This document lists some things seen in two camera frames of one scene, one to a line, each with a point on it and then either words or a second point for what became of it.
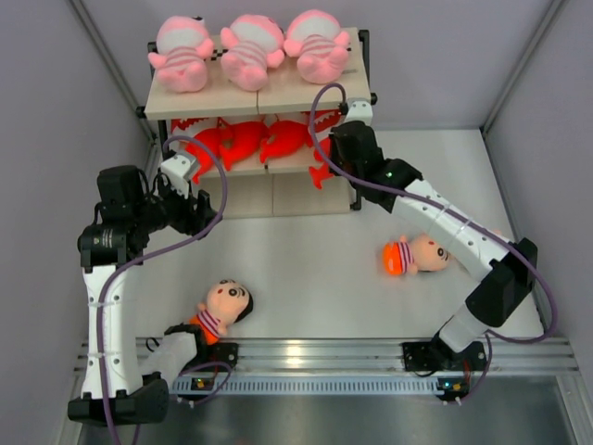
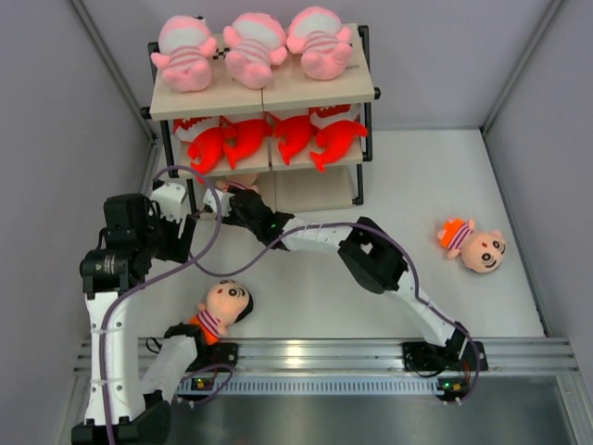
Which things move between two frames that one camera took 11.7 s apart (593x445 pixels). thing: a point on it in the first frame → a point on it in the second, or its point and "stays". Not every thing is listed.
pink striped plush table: x=253 y=42 stays
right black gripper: x=334 y=148 → x=232 y=219
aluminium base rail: x=360 y=357 stays
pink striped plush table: x=315 y=37 stays
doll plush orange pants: x=420 y=253 → x=239 y=182
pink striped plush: x=182 y=46 stays
